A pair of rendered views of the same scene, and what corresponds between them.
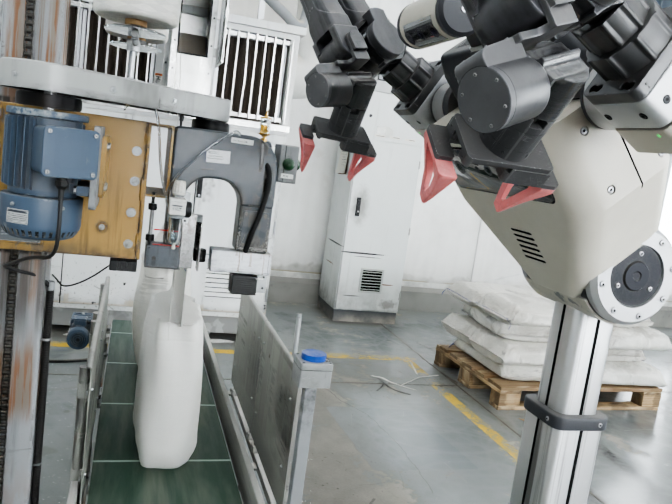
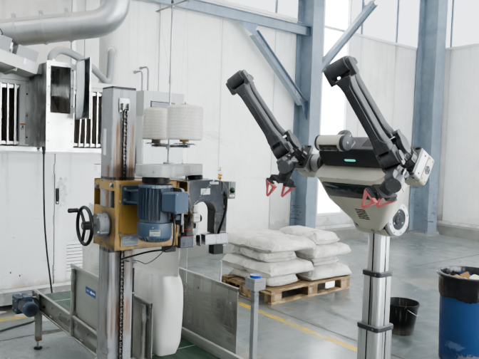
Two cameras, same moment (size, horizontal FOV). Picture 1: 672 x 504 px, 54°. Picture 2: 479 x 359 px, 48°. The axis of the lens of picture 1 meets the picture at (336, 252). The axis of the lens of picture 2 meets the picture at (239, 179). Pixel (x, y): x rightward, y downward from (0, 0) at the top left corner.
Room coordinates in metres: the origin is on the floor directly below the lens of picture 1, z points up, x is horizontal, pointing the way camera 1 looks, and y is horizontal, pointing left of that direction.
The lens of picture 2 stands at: (-1.01, 1.07, 1.49)
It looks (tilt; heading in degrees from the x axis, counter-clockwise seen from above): 3 degrees down; 340
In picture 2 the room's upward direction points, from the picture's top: 2 degrees clockwise
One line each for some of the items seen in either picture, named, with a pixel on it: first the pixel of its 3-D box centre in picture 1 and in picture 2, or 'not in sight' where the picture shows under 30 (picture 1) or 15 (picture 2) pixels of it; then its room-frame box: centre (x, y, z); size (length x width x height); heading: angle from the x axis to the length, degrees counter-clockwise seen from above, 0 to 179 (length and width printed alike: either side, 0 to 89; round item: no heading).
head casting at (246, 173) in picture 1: (216, 182); (192, 201); (1.68, 0.32, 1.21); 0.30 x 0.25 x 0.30; 18
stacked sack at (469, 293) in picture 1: (500, 295); (254, 237); (4.36, -1.13, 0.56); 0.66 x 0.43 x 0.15; 105
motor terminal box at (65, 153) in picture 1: (65, 158); (174, 204); (1.23, 0.52, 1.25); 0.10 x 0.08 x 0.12; 133
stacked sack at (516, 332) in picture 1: (509, 320); (264, 251); (4.16, -1.16, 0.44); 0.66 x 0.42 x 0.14; 12
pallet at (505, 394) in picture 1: (543, 375); (285, 281); (4.27, -1.48, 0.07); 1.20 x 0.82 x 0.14; 110
